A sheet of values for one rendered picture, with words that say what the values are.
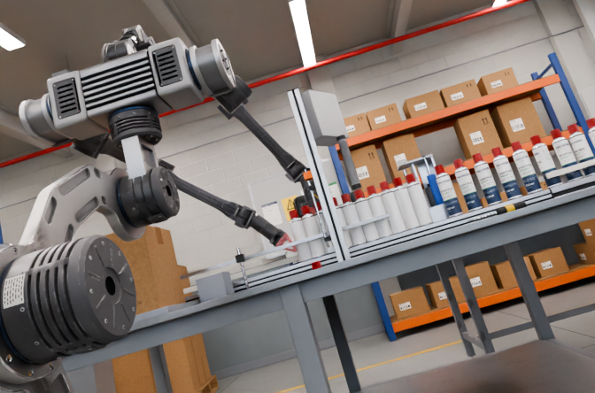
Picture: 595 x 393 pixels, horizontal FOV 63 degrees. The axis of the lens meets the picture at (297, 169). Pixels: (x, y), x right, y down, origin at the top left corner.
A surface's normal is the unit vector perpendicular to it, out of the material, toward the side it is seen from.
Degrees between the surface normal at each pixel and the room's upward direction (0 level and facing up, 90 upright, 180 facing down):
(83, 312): 116
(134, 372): 90
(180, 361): 90
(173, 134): 90
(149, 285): 90
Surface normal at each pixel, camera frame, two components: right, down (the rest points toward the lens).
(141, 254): -0.11, -0.21
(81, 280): 0.57, -0.45
